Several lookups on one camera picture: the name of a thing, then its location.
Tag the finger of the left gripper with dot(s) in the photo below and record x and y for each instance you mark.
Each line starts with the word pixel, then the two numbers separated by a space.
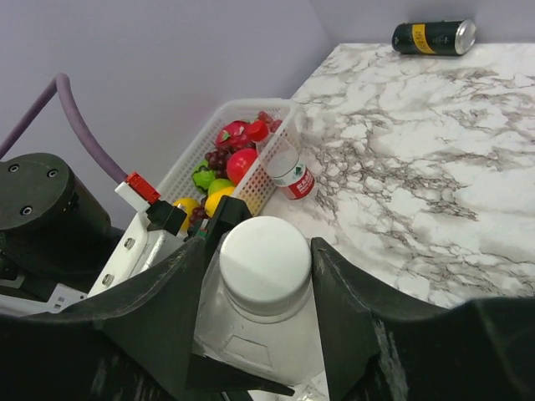
pixel 207 377
pixel 230 212

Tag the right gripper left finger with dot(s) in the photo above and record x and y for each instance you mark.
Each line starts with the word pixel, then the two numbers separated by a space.
pixel 131 342

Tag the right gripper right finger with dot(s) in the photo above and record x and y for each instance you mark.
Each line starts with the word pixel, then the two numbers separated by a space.
pixel 381 344

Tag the large clear bottle white cap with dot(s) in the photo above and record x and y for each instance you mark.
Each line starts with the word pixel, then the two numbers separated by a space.
pixel 284 348

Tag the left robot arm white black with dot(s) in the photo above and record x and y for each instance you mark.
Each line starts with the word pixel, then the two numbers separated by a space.
pixel 52 226

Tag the small bottle red cap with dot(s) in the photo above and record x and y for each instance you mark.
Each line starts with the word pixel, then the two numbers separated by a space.
pixel 282 162

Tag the yellow lemon toy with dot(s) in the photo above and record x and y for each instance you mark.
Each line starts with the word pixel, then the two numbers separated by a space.
pixel 213 200

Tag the green pear toy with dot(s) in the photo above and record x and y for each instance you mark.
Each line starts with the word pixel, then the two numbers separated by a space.
pixel 219 184

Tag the white plastic basket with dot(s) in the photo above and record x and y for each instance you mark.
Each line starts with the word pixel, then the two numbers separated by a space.
pixel 256 187

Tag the green watermelon toy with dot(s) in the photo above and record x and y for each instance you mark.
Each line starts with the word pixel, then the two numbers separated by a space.
pixel 202 176

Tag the red apple toy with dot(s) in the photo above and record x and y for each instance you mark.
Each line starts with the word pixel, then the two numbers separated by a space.
pixel 239 163

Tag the red dragon fruit toy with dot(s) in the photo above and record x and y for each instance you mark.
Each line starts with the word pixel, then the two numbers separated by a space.
pixel 233 137

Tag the black battery with gold band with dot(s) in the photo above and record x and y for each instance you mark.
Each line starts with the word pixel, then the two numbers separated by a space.
pixel 444 38

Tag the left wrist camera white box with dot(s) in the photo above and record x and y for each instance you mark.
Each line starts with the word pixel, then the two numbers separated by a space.
pixel 154 234

